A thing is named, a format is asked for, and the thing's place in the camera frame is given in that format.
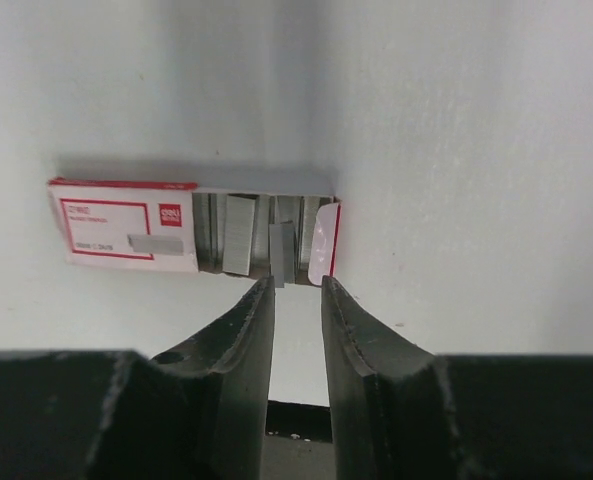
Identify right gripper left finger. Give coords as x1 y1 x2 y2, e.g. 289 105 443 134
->
0 277 275 479

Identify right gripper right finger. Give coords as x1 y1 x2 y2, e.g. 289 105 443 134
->
321 277 593 479

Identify staple box with staples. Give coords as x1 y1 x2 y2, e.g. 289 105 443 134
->
47 163 341 287

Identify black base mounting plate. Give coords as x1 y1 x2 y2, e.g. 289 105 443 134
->
261 400 336 480

